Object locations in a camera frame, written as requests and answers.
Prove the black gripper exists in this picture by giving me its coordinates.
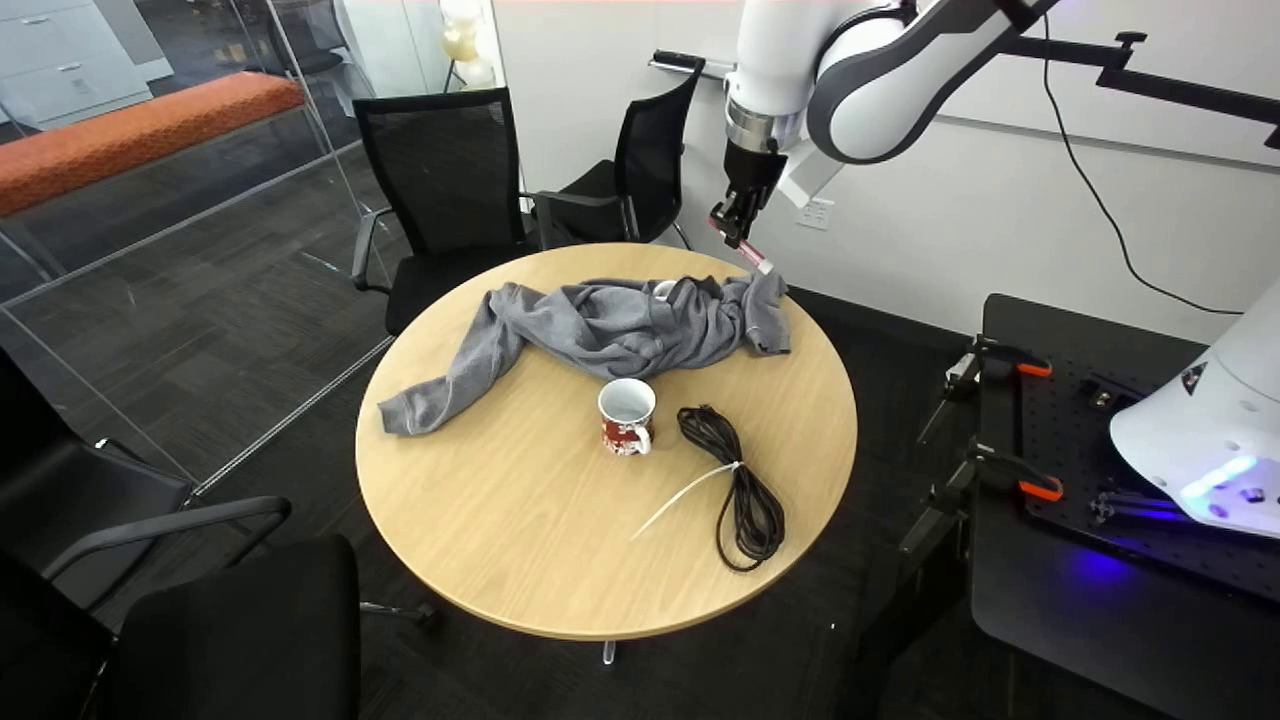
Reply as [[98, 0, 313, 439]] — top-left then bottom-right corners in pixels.
[[705, 140, 793, 253]]

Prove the orange marker with white cap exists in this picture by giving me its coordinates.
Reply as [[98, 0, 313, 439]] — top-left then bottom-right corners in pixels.
[[734, 237, 779, 279]]

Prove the red and white mug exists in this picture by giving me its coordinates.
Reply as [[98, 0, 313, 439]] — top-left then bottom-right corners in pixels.
[[591, 376, 661, 459]]

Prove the black mesh office chair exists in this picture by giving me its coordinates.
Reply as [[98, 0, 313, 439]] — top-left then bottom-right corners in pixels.
[[0, 344, 296, 583], [0, 534, 365, 720], [522, 48, 709, 253], [346, 84, 536, 338]]

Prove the grey fleece sweater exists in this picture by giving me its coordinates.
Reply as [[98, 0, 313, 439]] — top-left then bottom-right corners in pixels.
[[375, 273, 794, 439]]

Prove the round wooden table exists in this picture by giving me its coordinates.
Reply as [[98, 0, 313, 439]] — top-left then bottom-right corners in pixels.
[[351, 239, 860, 669]]

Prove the small black connector box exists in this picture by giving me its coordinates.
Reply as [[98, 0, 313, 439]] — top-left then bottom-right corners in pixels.
[[1074, 376, 1139, 416]]

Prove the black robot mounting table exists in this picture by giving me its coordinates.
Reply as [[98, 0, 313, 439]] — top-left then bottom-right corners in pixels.
[[966, 291, 1280, 720]]

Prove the orange upholstered bench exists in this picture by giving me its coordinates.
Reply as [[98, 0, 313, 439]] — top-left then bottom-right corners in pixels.
[[0, 67, 306, 225]]

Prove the coiled black cable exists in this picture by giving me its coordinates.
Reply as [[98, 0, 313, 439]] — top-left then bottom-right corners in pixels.
[[670, 403, 793, 576]]

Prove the white cable tie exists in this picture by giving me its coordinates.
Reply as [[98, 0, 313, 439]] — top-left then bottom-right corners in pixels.
[[631, 456, 748, 540]]

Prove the black clamp with orange handle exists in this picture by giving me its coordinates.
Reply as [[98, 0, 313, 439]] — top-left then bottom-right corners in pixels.
[[895, 435, 1072, 555], [916, 331, 1059, 454]]

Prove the thin black wall cable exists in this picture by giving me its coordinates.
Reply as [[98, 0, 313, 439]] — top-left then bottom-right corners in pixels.
[[1036, 71, 1252, 324]]

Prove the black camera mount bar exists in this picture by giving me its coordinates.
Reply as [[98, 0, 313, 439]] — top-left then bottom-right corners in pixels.
[[1011, 30, 1280, 154]]

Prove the black robot cable connector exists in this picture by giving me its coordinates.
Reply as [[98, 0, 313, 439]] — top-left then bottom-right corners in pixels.
[[1088, 485, 1202, 528]]

